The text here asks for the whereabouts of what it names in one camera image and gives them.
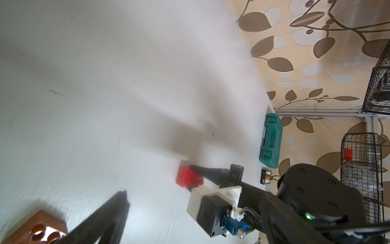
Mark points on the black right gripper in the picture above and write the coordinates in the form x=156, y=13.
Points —
x=219, y=176

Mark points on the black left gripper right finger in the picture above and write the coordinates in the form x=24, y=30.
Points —
x=282, y=226

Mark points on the horizontal aluminium frame bar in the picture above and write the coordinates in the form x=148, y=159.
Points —
x=330, y=113

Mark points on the black wire basket right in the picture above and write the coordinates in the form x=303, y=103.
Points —
x=361, y=168

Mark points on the black wire basket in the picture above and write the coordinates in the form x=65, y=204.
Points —
x=377, y=98
x=361, y=168

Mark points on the green plastic tool case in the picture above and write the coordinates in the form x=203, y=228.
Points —
x=270, y=148

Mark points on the red lego brick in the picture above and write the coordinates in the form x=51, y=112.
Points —
x=187, y=178

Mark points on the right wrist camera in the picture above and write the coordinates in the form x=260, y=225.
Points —
x=217, y=211

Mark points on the black charging board with connectors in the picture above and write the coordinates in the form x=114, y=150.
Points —
x=266, y=177

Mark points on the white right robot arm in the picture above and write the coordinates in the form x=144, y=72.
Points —
x=311, y=206

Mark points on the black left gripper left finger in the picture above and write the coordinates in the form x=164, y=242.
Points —
x=105, y=226

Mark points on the small brown waffle piece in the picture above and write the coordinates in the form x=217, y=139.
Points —
x=41, y=228

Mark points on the black wire basket centre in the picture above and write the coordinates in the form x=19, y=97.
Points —
x=377, y=98

